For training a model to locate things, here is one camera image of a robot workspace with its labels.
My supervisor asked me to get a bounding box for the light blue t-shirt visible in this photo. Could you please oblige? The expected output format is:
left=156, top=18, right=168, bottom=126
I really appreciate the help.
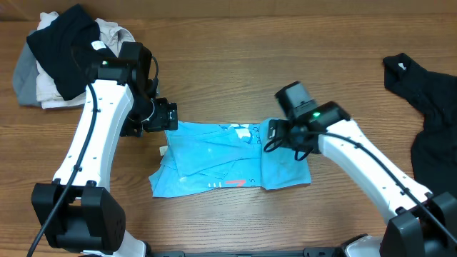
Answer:
left=149, top=121, right=311, bottom=198

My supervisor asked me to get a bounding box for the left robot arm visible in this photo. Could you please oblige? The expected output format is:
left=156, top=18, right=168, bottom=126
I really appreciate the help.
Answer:
left=27, top=42, right=178, bottom=256

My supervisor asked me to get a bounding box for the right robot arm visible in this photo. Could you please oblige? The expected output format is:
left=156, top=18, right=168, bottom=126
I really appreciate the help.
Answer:
left=264, top=81, right=456, bottom=257

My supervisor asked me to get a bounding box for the small white paper tag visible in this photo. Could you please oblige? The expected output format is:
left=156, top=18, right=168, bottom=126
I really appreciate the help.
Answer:
left=159, top=146, right=168, bottom=156

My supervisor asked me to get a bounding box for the folded beige shirt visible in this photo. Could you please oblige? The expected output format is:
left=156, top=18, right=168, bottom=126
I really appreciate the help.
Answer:
left=36, top=18, right=135, bottom=109

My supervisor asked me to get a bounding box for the folded black shirt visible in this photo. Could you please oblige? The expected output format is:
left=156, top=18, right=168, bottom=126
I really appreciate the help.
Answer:
left=26, top=4, right=116, bottom=101

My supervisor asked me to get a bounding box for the folded grey garment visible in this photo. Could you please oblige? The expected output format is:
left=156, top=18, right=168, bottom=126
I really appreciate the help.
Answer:
left=12, top=43, right=41, bottom=108

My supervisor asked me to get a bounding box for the black shirt on right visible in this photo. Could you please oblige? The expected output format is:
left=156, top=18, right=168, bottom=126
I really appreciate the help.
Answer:
left=383, top=53, right=456, bottom=196

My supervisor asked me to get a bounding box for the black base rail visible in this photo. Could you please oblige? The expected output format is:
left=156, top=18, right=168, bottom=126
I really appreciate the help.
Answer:
left=146, top=247, right=346, bottom=257

